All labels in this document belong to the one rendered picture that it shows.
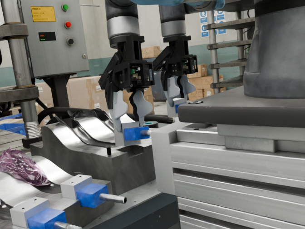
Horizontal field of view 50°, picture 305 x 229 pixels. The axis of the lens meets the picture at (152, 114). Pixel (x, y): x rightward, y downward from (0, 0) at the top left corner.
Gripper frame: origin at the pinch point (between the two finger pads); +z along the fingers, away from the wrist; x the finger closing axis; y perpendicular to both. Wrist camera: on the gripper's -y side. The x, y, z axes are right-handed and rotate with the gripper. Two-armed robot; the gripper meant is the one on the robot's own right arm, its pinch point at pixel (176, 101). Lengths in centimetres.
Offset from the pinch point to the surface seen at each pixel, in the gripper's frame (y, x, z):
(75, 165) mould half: -3.7, -36.0, 10.7
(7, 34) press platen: -59, -29, -30
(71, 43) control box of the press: -71, 5, -26
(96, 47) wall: -776, 460, -71
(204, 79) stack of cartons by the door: -414, 506, 43
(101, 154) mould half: 9.9, -35.7, 6.0
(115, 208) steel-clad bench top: 19.2, -39.7, 15.0
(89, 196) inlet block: 23, -47, 9
